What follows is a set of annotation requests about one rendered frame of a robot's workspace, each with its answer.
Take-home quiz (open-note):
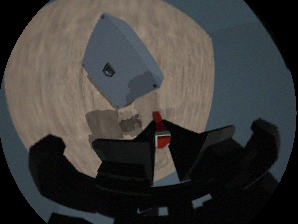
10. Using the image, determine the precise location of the red peg with white end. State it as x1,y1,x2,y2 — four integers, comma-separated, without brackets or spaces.
153,112,172,148

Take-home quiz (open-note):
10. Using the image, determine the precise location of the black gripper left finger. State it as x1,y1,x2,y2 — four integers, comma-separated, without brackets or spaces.
92,120,156,186

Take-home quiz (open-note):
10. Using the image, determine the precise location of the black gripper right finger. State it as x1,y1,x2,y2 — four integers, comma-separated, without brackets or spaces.
162,120,235,183

